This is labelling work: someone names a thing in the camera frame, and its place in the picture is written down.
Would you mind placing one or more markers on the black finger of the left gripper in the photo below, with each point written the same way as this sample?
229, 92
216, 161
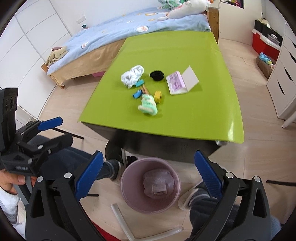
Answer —
40, 147

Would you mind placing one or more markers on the person's right shoe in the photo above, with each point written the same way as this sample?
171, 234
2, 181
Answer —
184, 200

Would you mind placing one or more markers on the person's left hand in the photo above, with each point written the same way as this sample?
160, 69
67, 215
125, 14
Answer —
8, 180

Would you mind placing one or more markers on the white plush toy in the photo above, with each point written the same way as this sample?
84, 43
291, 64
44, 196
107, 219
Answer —
188, 8

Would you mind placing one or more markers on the blue binder clip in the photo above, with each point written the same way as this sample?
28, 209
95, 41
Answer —
139, 83
138, 94

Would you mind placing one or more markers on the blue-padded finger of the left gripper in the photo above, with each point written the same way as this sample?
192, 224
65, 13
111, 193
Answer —
49, 123

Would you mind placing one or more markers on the brown pet bed with toys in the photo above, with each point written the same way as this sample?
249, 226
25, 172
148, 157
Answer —
266, 64

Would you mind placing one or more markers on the wooden clothespin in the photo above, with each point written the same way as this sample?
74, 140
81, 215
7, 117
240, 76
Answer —
144, 90

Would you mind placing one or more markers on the wooden bed footboard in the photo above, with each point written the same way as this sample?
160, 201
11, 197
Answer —
213, 20

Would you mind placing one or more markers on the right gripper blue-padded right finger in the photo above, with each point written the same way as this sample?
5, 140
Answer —
252, 221

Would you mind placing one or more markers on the pink box under bed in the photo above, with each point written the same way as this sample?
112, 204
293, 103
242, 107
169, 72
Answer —
98, 74

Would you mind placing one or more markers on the white cloth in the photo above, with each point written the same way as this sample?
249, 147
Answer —
131, 77

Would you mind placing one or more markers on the yellow binder clip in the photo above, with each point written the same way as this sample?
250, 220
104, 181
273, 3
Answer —
157, 96

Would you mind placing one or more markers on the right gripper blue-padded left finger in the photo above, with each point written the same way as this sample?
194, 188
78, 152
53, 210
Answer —
55, 212

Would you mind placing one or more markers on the black hair scrunchie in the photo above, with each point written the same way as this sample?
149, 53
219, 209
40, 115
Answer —
157, 75

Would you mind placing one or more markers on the green-topped black table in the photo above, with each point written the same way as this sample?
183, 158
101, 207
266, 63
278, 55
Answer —
195, 120

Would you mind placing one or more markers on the black storage bins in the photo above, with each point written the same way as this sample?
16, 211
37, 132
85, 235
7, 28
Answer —
263, 27

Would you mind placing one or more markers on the person's shoe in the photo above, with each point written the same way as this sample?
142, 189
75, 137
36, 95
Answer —
184, 200
119, 163

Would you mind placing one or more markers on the folded beige blanket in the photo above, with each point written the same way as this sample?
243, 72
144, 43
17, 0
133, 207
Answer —
56, 55

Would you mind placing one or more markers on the bed with blue duvet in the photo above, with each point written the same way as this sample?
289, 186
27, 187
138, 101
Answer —
93, 50

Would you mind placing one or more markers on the pink trash bin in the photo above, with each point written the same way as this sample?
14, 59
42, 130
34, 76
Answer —
150, 185

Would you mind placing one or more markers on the person's left shoe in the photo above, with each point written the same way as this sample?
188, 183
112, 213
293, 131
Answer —
119, 163

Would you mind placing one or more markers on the red storage box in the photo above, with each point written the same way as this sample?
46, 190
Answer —
262, 44

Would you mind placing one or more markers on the green plush toys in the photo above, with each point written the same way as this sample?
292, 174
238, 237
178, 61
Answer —
170, 4

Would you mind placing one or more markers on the white drawer unit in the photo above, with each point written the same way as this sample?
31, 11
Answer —
281, 83

